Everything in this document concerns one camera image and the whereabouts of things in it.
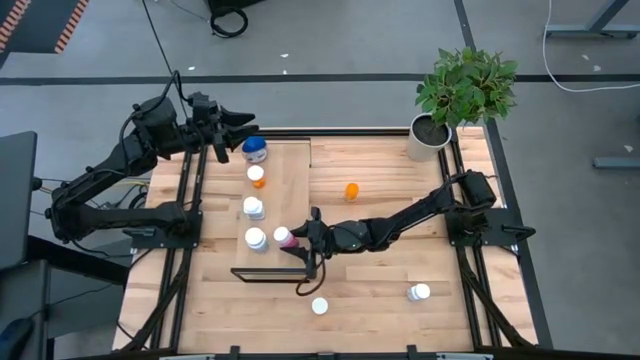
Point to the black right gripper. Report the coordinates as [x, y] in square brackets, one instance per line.
[335, 237]

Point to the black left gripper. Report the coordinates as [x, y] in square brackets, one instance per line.
[205, 135]

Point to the clear bottle blue cap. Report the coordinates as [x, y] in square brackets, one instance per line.
[254, 146]

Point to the pink bottle white cap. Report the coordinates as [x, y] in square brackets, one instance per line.
[282, 234]

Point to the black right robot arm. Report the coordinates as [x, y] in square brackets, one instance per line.
[410, 212]

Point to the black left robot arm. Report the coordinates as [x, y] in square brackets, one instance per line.
[125, 218]

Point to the black equipment base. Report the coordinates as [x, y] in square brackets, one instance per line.
[230, 4]

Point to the white label strip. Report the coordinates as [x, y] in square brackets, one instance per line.
[187, 357]
[465, 357]

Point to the dark mat orange striped edges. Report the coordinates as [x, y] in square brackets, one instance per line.
[45, 25]

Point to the green plant white pot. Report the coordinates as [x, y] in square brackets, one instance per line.
[465, 85]

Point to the black monitor panel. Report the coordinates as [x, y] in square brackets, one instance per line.
[17, 200]

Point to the dark grey desk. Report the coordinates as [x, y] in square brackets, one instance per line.
[25, 295]

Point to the dark blue chair part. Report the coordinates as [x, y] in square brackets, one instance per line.
[12, 342]

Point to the grey floor bar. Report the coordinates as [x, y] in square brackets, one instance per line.
[617, 162]

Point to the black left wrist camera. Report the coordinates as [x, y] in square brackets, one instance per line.
[202, 106]

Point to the wooden shelf black frame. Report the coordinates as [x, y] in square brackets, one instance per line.
[287, 190]

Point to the black aluminium table frame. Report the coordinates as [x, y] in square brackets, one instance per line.
[350, 132]

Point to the black frame clamp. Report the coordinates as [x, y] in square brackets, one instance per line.
[234, 352]
[412, 352]

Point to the grey desk leg frame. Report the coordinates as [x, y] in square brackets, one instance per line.
[575, 33]

